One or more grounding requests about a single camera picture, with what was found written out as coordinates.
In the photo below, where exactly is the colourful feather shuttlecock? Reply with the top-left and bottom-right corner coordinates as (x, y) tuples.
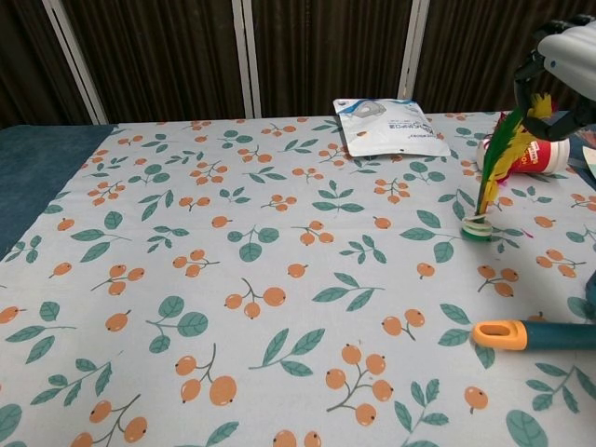
(460, 92), (553, 243)

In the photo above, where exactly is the teal orange tool handle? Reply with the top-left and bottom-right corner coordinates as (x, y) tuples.
(471, 266), (596, 354)

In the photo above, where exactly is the pale card with teal edge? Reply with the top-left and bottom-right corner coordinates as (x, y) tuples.
(568, 129), (596, 182)

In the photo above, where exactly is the dark pleated folding screen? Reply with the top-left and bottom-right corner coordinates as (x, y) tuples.
(0, 0), (596, 130)

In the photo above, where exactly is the white mask package pouch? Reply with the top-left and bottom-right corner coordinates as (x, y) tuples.
(332, 98), (452, 157)

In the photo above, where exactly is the red paper cup white lid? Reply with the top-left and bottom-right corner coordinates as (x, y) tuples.
(475, 132), (572, 175)

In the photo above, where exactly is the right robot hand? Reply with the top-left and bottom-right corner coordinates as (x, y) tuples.
(513, 14), (596, 142)

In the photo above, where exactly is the floral tablecloth with orange fruits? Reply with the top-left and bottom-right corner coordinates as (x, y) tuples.
(0, 110), (596, 447)

